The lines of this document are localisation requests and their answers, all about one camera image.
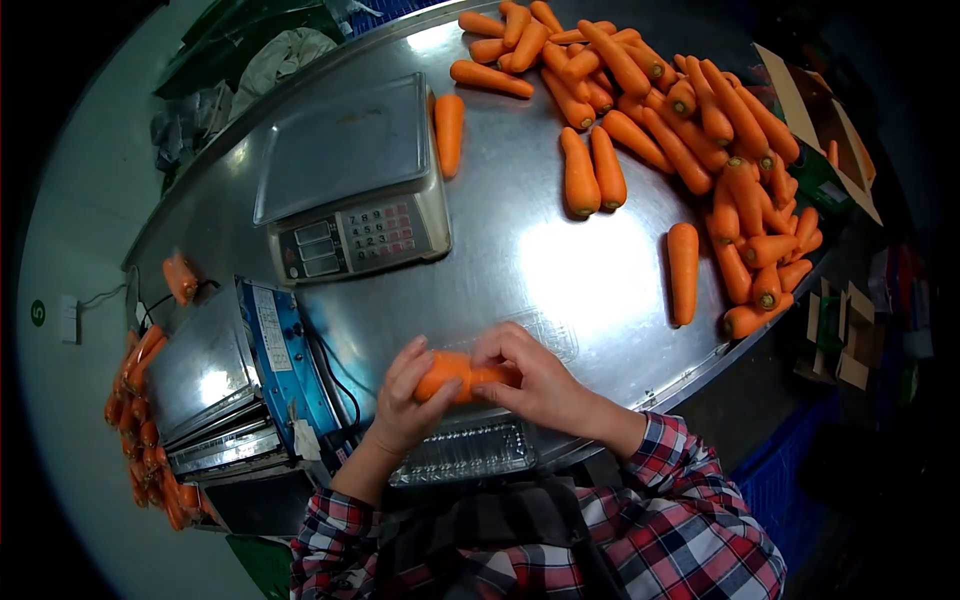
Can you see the blue plastic crate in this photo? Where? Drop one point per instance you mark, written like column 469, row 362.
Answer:
column 780, row 480

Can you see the wrapped carrot pack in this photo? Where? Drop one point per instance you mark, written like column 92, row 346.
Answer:
column 180, row 279

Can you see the person's right thumb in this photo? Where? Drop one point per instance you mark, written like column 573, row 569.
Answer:
column 496, row 393

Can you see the person's left fingers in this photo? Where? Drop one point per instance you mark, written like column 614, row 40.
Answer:
column 406, row 361

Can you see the person's left hand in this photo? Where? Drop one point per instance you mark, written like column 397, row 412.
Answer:
column 401, row 416

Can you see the person's right fingers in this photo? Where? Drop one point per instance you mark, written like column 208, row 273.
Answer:
column 501, row 341

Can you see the heap of sacks and bags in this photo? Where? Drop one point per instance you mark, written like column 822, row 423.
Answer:
column 247, row 67

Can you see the person's left thumb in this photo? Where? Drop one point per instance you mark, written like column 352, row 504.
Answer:
column 447, row 393

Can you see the open cardboard box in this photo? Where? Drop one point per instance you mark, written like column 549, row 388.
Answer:
column 817, row 127

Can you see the person's right hand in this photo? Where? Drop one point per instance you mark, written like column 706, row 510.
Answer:
column 547, row 390

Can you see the person's body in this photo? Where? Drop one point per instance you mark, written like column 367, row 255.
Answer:
column 525, row 555

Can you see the folded cardboard pieces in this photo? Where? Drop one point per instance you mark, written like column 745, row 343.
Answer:
column 844, row 337

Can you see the heap of wrapped carrot packs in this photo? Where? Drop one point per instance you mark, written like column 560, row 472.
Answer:
column 142, row 427

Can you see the blue steel wrapping machine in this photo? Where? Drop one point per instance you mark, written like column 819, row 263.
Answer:
column 217, row 375

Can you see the white wall socket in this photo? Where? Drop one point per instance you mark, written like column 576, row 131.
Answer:
column 69, row 319

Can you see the electronic weighing scale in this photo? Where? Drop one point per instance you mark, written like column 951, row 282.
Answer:
column 352, row 165

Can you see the clear plastic tray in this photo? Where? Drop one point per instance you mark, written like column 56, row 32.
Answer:
column 465, row 454
column 547, row 334

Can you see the round green sticker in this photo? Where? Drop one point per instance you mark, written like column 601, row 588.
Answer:
column 37, row 313

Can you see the pile of orange carrots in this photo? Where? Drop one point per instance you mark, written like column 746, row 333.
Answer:
column 705, row 127

